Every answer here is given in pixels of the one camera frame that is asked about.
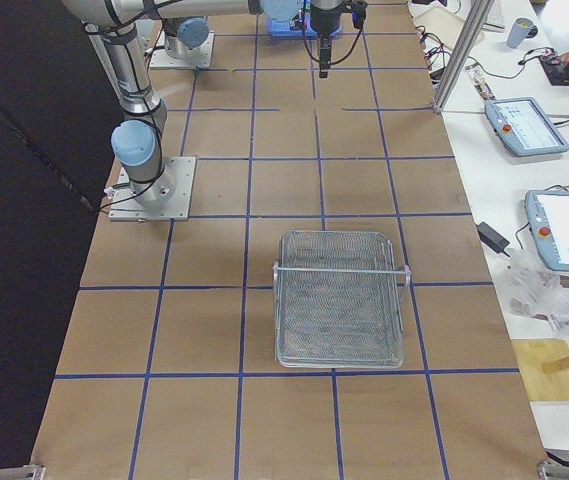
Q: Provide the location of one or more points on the aluminium frame post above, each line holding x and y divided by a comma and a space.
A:
473, 25

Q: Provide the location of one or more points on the wooden board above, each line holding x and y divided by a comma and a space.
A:
536, 359

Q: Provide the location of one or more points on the teach pendant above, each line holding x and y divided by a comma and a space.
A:
548, 216
524, 128

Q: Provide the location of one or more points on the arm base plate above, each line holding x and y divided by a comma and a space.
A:
199, 60
169, 198

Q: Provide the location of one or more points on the near teach pendant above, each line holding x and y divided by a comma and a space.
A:
548, 216

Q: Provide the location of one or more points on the aluminium corner post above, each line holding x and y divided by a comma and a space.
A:
26, 472

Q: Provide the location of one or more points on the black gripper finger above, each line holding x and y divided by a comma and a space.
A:
324, 55

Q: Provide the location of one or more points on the black power adapter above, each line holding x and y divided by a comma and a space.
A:
491, 238

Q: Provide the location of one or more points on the light blue cup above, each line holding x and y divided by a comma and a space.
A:
521, 29

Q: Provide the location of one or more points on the crumpled plastic bag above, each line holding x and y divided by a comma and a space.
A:
532, 290

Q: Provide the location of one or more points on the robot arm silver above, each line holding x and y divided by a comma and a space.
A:
136, 142
183, 36

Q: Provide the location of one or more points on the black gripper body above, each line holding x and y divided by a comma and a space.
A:
323, 22

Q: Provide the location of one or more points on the far teach pendant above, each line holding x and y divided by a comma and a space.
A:
524, 128

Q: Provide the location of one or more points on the wire mesh basket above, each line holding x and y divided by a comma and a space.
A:
337, 301

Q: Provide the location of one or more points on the blue plastic tray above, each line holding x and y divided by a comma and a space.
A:
291, 28

